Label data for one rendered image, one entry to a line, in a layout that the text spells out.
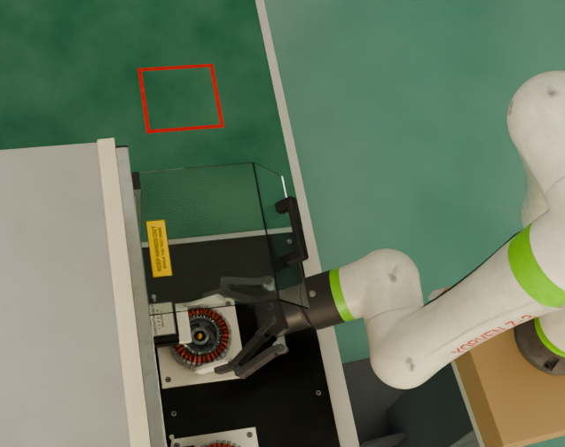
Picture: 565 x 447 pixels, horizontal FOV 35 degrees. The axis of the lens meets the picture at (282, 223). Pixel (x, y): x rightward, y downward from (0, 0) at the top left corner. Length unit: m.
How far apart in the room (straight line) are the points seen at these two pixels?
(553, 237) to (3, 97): 1.16
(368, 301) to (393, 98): 1.53
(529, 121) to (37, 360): 0.67
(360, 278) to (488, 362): 0.33
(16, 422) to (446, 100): 2.18
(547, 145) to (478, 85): 1.87
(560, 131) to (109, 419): 0.65
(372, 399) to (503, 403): 0.84
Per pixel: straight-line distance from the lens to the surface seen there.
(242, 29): 2.00
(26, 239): 1.11
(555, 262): 1.17
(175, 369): 1.60
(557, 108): 1.19
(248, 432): 1.58
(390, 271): 1.45
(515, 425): 1.66
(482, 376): 1.66
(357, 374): 2.47
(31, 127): 1.85
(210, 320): 1.60
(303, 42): 2.97
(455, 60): 3.07
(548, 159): 1.18
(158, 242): 1.38
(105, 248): 1.10
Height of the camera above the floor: 2.32
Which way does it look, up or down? 63 degrees down
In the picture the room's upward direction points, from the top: 18 degrees clockwise
